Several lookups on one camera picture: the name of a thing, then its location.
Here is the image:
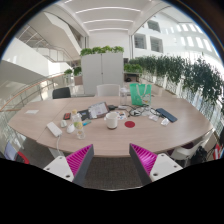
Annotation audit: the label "black office chair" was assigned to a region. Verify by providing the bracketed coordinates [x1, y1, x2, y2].
[52, 87, 71, 99]

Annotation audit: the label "green plant hedge row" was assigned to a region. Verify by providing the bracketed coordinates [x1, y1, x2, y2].
[124, 56, 223, 115]

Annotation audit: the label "white cabinet with plants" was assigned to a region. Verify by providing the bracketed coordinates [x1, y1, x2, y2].
[81, 46, 124, 95]

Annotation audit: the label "white chair at right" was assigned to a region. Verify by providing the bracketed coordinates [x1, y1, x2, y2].
[170, 129, 214, 161]

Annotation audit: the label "white office chair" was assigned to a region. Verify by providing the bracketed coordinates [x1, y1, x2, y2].
[96, 84, 120, 96]

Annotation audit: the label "black tangled cables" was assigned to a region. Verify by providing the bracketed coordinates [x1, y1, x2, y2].
[117, 103, 162, 118]

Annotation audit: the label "white tissue packet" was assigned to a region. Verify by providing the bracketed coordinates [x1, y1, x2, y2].
[161, 118, 170, 126]

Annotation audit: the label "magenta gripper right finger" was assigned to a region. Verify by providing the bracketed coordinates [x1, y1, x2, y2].
[128, 143, 184, 187]

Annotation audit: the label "white ceramic mug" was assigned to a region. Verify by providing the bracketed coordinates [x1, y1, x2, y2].
[105, 112, 118, 129]

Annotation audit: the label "red round coaster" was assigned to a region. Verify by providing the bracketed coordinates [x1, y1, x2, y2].
[124, 121, 135, 128]

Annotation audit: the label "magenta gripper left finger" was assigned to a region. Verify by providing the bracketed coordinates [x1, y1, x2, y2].
[43, 143, 95, 188]

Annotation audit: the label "white power strip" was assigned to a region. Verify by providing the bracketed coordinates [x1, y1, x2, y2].
[47, 122, 62, 137]

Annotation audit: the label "small red black device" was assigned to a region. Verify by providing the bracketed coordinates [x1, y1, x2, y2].
[63, 113, 71, 120]

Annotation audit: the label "dark blue smartphone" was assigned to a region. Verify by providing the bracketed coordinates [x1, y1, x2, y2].
[156, 108, 178, 123]

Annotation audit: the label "clear plastic water bottle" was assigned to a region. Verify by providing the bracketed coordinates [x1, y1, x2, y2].
[73, 114, 85, 139]

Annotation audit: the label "tall clear bottle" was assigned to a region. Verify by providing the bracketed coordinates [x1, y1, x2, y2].
[120, 87, 127, 106]

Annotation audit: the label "green shopping bag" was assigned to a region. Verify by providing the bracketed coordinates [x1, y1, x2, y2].
[130, 83, 151, 106]

